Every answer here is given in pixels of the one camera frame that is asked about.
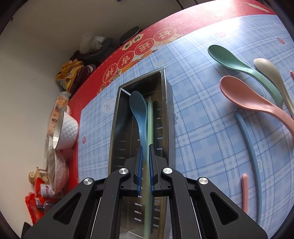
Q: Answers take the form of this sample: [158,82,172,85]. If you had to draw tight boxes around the red snack packets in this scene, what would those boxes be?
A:
[25,177,58,226]

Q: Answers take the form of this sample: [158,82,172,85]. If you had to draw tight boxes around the orange white snack packets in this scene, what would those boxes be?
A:
[47,91,71,137]

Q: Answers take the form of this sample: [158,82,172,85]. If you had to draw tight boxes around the white plastic spoon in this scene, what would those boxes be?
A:
[253,58,294,113]

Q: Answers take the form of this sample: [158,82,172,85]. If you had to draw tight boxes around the white plastic bag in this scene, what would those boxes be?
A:
[79,32,104,54]

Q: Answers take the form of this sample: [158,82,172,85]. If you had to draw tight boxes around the black round appliance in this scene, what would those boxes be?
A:
[119,26,140,44]

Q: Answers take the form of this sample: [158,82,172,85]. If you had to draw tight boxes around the blue plastic spoon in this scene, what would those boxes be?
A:
[129,91,148,150]

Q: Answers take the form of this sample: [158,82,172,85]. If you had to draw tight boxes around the blue chopstick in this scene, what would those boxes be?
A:
[234,110,263,224]

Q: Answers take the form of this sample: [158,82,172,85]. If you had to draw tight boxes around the wooden toy figure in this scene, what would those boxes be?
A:
[28,167,50,184]

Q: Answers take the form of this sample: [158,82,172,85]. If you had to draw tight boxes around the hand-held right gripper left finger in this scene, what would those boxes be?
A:
[23,145,144,239]

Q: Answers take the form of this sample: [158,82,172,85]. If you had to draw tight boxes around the white dimpled bowl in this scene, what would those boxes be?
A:
[52,111,79,150]

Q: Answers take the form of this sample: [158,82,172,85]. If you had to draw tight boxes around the metal utensil tray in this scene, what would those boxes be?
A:
[107,67,176,239]

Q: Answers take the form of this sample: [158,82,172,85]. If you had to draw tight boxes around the green plastic spoon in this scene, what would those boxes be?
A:
[207,45,284,108]

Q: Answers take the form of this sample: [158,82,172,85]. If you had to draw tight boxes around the pink plastic spoon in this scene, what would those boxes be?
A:
[219,76,294,138]

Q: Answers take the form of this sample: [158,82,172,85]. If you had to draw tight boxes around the red printed tablecloth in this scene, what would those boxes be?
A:
[58,0,276,198]

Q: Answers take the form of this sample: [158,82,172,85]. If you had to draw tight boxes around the dark clothes pile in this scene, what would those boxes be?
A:
[69,51,97,93]

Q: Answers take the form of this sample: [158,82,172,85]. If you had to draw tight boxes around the black bin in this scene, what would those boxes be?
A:
[81,37,113,67]

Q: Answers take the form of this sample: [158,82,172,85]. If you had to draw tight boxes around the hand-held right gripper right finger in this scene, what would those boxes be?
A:
[149,144,269,239]

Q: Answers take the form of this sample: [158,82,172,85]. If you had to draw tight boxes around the yellow crumpled bag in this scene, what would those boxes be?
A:
[56,60,83,90]

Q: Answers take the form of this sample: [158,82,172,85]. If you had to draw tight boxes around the green chopstick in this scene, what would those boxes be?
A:
[142,97,154,239]

